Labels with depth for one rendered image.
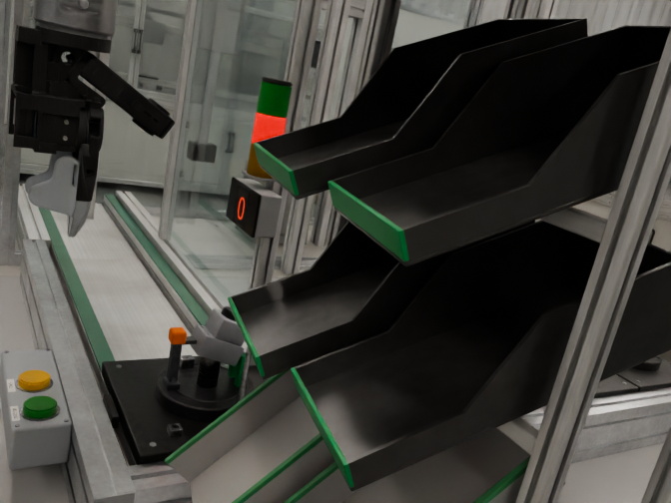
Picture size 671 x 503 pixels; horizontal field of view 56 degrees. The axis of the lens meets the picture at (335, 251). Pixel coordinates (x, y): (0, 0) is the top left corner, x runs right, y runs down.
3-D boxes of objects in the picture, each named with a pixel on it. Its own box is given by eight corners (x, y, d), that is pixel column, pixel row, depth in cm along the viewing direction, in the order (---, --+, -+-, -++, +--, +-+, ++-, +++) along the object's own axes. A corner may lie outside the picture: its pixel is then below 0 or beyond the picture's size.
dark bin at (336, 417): (350, 493, 42) (327, 404, 39) (297, 391, 54) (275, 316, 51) (686, 343, 49) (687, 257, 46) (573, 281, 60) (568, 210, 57)
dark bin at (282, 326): (262, 380, 54) (239, 306, 51) (234, 317, 66) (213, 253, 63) (540, 272, 61) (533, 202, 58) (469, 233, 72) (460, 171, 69)
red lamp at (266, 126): (258, 146, 101) (263, 115, 99) (246, 140, 105) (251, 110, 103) (287, 150, 103) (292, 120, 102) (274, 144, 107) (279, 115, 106)
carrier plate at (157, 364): (138, 470, 76) (140, 455, 76) (101, 372, 96) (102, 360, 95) (313, 444, 89) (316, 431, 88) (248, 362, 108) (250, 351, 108)
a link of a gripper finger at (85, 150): (69, 192, 69) (76, 112, 66) (86, 194, 69) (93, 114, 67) (75, 204, 65) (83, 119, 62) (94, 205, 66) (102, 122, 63)
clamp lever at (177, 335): (166, 383, 87) (173, 333, 85) (163, 376, 88) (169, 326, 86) (192, 381, 89) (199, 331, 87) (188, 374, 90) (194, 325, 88)
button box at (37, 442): (8, 471, 79) (11, 428, 77) (-2, 386, 96) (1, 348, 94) (69, 463, 82) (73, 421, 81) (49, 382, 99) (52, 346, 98)
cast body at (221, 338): (196, 355, 86) (220, 309, 86) (187, 341, 90) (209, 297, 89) (247, 370, 91) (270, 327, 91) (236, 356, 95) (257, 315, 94)
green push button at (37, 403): (23, 426, 79) (24, 412, 79) (20, 409, 83) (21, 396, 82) (58, 423, 82) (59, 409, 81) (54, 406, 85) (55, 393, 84)
